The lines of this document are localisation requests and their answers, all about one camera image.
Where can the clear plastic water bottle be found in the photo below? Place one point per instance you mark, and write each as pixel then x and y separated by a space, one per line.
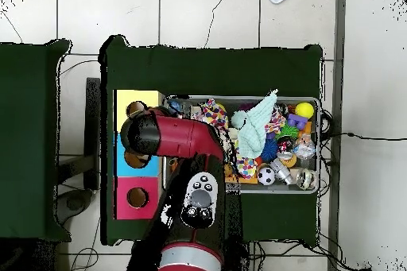
pixel 175 106

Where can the dark green tablecloth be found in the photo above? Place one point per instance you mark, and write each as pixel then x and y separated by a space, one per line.
pixel 206 70

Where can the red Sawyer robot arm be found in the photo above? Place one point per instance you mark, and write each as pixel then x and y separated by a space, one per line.
pixel 181 137

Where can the clear mesh bin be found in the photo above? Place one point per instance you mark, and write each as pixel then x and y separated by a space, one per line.
pixel 233 102

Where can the wooden box with three holes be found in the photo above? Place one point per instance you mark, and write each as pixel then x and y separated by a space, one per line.
pixel 149 198

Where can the yellow ball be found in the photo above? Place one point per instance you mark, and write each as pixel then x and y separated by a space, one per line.
pixel 303 110

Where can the black and white soccer ball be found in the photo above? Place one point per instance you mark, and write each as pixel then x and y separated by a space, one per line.
pixel 266 176

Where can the purple toy block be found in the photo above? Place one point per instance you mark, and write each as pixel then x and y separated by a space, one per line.
pixel 297 121

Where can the mint green knitted cloth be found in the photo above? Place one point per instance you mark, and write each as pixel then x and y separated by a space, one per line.
pixel 254 131

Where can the green covered side table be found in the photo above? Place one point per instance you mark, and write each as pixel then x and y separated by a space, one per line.
pixel 25 140

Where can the silver plastic toy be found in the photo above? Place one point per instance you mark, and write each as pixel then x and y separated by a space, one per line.
pixel 279 171

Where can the brown plush bear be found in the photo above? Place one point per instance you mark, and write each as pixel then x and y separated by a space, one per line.
pixel 229 171

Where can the colourful dotted cloth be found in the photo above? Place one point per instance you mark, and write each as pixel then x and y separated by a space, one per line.
pixel 213 113

